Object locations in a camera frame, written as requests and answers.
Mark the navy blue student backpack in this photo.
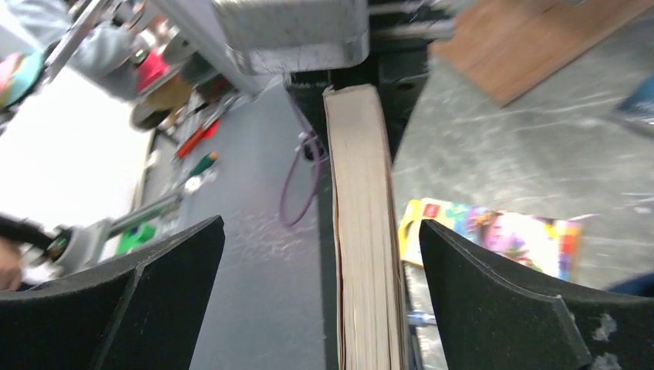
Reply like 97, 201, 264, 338
607, 273, 653, 298

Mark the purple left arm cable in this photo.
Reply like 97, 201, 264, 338
278, 129, 323, 228

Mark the green handled screwdriver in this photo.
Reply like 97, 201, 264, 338
176, 152, 218, 186

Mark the yellow crayon box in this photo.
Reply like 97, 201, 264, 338
398, 198, 581, 281

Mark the red handled tool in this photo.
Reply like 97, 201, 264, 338
174, 118, 221, 160

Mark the wooden board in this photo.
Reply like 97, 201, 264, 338
430, 0, 653, 106

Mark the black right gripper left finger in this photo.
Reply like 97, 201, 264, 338
1, 216, 225, 369

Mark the Nineteen Eighty-Four book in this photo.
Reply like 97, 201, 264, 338
323, 84, 409, 369

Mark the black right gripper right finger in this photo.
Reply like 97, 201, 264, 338
420, 220, 653, 369

